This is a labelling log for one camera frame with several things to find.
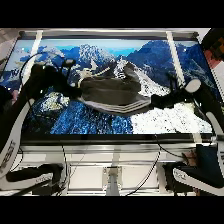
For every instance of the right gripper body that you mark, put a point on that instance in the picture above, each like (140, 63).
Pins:
(162, 101)

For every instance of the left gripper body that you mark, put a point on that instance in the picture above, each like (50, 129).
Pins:
(70, 89)

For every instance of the grey striped garment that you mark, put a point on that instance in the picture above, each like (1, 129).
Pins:
(113, 91)

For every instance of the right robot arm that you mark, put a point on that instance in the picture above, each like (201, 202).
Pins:
(213, 120)

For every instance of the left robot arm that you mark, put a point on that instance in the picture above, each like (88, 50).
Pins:
(13, 133)

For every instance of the heap of clothes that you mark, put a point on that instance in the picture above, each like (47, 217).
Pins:
(215, 45)

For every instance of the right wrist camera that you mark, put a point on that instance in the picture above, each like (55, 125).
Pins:
(172, 84)

